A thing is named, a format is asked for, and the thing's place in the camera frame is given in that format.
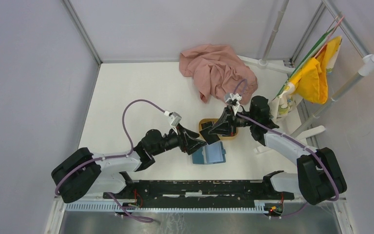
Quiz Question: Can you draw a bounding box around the white slotted cable duct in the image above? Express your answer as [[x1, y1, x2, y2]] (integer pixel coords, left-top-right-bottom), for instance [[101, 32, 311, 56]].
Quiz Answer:
[[65, 201, 267, 214]]

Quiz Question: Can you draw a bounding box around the green clothes hanger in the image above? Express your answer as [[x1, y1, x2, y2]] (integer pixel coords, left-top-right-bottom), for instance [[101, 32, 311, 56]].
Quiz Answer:
[[277, 30, 330, 96]]

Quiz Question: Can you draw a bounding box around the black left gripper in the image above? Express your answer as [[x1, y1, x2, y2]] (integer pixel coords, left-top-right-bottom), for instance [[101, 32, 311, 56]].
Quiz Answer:
[[151, 123, 206, 156]]

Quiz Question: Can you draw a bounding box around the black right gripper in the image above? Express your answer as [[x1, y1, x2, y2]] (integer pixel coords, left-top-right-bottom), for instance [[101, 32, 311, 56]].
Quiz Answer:
[[208, 105, 257, 137]]

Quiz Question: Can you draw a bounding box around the pink crumpled cloth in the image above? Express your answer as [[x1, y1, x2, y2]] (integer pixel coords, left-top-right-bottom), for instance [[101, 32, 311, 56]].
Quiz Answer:
[[179, 44, 259, 104]]

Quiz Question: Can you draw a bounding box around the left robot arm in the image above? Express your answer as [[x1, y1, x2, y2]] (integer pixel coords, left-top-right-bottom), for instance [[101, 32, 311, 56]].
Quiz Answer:
[[51, 124, 207, 203]]

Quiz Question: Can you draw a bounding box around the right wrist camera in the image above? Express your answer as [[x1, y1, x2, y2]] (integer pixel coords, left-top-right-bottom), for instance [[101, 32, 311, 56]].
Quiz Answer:
[[224, 93, 243, 106]]

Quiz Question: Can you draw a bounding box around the blue card holder wallet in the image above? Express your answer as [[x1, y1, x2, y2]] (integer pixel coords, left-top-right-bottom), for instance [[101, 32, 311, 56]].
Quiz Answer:
[[191, 141, 226, 165]]

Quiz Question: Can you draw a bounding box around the pink clothes hanger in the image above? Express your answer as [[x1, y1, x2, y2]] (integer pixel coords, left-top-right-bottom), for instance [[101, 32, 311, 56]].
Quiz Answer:
[[314, 15, 345, 58]]

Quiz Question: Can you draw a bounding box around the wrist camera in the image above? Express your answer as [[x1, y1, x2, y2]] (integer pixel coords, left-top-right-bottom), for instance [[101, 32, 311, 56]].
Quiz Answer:
[[224, 93, 243, 106], [164, 110, 182, 127]]

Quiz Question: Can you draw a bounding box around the white clothes rack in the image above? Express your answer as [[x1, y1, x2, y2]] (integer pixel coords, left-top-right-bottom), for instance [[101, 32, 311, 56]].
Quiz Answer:
[[240, 0, 374, 140]]

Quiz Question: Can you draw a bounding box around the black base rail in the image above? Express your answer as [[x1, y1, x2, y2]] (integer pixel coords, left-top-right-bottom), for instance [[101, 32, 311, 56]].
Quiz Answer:
[[114, 180, 295, 208]]

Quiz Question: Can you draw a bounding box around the dinosaur print cloth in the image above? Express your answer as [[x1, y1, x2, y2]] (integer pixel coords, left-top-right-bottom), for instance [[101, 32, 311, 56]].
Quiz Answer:
[[268, 82, 302, 123]]

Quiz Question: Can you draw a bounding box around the yellow garment on hanger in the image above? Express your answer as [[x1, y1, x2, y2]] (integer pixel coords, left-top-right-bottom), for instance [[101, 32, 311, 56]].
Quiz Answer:
[[289, 36, 342, 104]]

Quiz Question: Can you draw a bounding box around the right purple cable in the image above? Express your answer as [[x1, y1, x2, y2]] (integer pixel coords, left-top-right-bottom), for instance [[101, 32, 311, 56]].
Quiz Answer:
[[232, 78, 340, 219]]

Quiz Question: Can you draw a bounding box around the yellow oval card tray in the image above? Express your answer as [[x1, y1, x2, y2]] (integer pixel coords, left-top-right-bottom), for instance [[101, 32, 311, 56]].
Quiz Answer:
[[198, 118, 239, 141]]

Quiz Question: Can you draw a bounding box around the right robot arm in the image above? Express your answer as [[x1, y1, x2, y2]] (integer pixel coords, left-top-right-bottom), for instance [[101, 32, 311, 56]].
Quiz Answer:
[[200, 95, 347, 205]]

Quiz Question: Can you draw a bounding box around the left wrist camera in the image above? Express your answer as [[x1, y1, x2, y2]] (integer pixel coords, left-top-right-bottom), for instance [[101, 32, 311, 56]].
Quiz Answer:
[[164, 110, 182, 127]]

